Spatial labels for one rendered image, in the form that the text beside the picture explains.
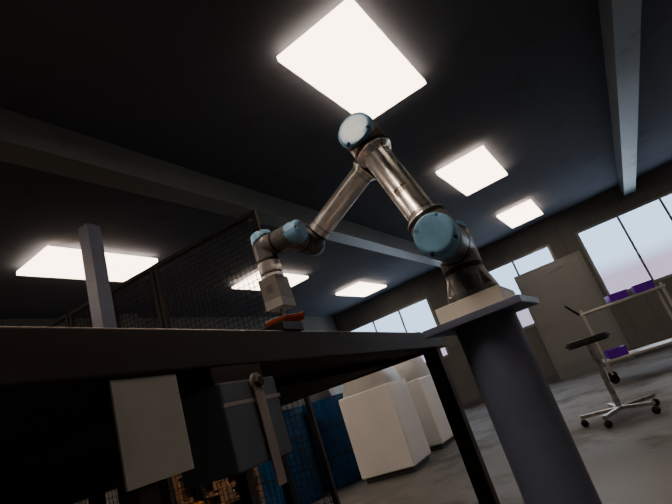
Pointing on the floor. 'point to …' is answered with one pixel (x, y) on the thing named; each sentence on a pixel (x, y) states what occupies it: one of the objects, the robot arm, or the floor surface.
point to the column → (521, 404)
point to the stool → (609, 384)
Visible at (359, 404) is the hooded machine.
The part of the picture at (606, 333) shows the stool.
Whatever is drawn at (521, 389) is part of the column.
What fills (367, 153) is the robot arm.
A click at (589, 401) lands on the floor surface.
